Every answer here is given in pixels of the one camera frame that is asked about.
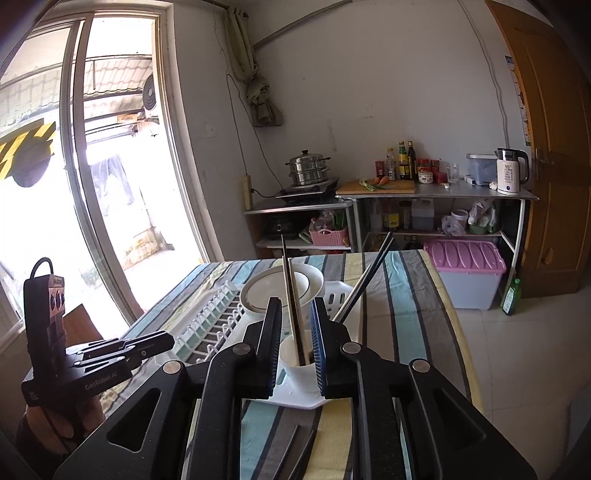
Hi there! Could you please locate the person's left hand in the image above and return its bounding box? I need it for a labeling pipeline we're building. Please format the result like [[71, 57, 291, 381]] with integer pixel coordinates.
[[16, 392, 106, 459]]

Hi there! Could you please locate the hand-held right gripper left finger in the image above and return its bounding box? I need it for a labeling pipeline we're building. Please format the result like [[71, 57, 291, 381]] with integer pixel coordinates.
[[53, 298, 283, 480]]

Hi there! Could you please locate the white dish rack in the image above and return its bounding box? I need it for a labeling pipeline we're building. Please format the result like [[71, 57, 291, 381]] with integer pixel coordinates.
[[156, 276, 369, 411]]

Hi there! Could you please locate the wooden cutting board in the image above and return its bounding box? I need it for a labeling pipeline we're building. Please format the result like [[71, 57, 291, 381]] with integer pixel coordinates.
[[335, 179, 417, 195]]

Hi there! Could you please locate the wall calendar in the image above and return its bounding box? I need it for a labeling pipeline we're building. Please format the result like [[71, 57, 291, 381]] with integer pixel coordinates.
[[505, 54, 533, 145]]

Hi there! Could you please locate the beige tied curtain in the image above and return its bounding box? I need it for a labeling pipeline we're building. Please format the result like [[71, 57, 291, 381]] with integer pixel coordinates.
[[223, 8, 283, 128]]

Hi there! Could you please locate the pink-lid storage box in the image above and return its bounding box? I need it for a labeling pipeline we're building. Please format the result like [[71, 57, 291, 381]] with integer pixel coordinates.
[[423, 239, 508, 311]]

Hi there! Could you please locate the white utensil basket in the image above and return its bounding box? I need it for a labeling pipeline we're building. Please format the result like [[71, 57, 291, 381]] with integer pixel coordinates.
[[322, 280, 368, 325]]

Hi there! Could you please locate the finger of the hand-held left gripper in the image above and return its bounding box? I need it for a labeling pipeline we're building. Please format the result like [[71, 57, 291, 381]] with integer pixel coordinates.
[[74, 330, 176, 357], [71, 348, 155, 372]]

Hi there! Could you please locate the brown wooden board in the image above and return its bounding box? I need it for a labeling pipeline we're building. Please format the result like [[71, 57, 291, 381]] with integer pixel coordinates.
[[61, 302, 105, 345]]

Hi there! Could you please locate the air conditioner outdoor unit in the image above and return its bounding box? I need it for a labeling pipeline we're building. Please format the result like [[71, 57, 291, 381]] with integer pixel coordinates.
[[140, 75, 161, 121]]

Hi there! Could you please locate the low metal table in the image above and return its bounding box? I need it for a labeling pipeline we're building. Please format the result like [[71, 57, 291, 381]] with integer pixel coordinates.
[[242, 198, 357, 260]]

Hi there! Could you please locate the pink woven basket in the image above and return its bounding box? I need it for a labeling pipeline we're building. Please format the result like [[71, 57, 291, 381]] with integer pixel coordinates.
[[308, 225, 350, 248]]

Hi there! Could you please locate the translucent plastic container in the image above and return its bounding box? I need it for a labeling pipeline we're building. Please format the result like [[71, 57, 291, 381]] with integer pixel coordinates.
[[465, 152, 499, 186]]

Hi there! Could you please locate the crumpled plastic bag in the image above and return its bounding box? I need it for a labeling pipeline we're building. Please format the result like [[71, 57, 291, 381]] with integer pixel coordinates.
[[468, 198, 502, 234]]

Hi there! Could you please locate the sliding window frame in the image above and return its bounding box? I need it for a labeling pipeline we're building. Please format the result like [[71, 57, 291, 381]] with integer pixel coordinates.
[[0, 13, 219, 333]]

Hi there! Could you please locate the steel steamer pot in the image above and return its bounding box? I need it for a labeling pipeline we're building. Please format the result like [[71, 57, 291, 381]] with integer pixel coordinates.
[[283, 148, 332, 186]]

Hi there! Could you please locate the white plastic jug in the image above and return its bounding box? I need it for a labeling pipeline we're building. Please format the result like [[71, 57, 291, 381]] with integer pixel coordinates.
[[410, 199, 435, 232]]

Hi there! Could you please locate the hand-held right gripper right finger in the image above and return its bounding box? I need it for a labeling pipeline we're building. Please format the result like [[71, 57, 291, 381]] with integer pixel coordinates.
[[309, 298, 539, 480]]

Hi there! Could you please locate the black chopstick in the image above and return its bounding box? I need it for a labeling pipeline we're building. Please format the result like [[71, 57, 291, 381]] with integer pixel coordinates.
[[332, 232, 393, 322], [341, 234, 396, 324], [280, 234, 306, 365]]

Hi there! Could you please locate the black kitchen appliance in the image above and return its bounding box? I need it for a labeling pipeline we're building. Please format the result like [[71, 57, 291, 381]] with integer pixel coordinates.
[[263, 216, 297, 239]]

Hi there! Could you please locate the metal door handle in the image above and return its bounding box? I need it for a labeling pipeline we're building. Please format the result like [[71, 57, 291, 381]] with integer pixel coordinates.
[[534, 147, 556, 184]]

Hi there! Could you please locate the plain white bowl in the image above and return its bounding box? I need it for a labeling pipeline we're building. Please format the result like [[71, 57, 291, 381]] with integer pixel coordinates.
[[283, 265, 325, 308]]

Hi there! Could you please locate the striped tablecloth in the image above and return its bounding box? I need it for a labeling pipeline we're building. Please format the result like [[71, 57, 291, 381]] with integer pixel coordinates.
[[99, 249, 475, 480]]

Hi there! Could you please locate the white electric kettle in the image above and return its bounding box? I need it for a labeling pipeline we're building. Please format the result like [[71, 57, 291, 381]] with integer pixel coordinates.
[[495, 147, 530, 197]]

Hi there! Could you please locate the wooden door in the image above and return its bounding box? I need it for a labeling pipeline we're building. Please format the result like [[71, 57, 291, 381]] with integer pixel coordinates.
[[485, 0, 591, 299]]

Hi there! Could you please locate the grey wall pipe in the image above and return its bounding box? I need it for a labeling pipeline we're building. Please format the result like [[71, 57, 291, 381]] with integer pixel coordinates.
[[253, 0, 352, 50]]

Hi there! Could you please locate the black induction cooktop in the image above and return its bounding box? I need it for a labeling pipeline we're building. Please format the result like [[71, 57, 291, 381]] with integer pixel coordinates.
[[276, 178, 341, 205]]

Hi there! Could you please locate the metal shelf table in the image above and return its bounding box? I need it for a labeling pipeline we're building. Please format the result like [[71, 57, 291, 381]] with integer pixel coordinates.
[[335, 187, 540, 280]]

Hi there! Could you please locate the yellow black striped sticker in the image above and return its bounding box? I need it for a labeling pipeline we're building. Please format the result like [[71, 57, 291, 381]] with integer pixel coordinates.
[[0, 120, 57, 186]]

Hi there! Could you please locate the green plastic bottle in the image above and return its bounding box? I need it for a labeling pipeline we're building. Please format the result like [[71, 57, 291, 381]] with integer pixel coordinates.
[[501, 278, 523, 317]]

